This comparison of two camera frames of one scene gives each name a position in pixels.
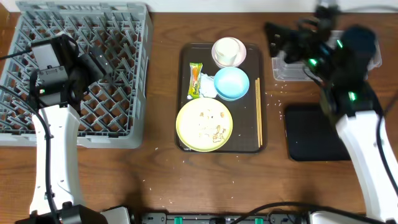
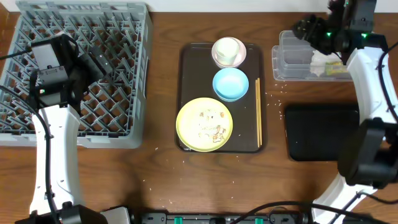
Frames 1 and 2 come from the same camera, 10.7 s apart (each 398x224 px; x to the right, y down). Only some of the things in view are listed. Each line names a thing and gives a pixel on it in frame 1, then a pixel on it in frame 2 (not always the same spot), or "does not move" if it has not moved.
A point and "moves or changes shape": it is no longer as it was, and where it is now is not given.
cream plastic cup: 226,50 does not move
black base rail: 225,218 does not move
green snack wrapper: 194,79 moves or changes shape
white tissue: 206,86 moves or changes shape
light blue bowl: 231,83 does not move
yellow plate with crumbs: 204,124 does not move
